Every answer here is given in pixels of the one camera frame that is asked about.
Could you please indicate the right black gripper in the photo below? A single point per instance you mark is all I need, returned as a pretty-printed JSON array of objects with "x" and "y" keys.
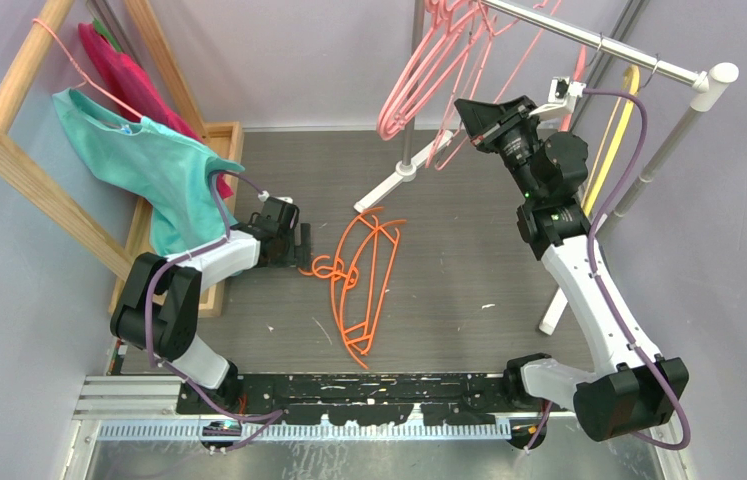
[{"x": 504, "y": 118}]

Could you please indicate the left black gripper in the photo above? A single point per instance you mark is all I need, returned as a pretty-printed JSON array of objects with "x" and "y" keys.
[{"x": 297, "y": 255}]

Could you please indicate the yellow wire hanger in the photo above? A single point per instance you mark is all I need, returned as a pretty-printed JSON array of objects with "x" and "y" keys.
[{"x": 608, "y": 149}]

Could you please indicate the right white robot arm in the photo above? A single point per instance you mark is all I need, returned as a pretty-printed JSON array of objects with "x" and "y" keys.
[{"x": 632, "y": 387}]

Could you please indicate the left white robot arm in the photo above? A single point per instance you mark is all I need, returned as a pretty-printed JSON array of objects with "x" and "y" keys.
[{"x": 157, "y": 310}]

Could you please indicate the teal mesh shirt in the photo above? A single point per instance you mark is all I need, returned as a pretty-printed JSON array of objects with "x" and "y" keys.
[{"x": 169, "y": 170}]

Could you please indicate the magenta shirt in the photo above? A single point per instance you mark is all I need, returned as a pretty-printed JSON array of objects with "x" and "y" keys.
[{"x": 128, "y": 85}]

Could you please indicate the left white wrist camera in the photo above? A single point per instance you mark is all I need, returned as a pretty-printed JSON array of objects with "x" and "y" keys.
[{"x": 266, "y": 198}]

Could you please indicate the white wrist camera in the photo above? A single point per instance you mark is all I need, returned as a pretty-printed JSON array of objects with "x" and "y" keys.
[
  {"x": 266, "y": 198},
  {"x": 561, "y": 100}
]

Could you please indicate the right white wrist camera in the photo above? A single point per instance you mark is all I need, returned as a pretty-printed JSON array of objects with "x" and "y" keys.
[{"x": 561, "y": 100}]

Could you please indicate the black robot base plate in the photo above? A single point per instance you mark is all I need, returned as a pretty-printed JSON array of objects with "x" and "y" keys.
[{"x": 366, "y": 407}]

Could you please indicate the metal clothes rail stand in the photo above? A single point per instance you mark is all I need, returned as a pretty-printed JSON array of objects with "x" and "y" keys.
[{"x": 709, "y": 86}]

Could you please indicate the wooden clothes rack frame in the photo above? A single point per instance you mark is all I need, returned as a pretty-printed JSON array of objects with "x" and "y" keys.
[{"x": 29, "y": 179}]

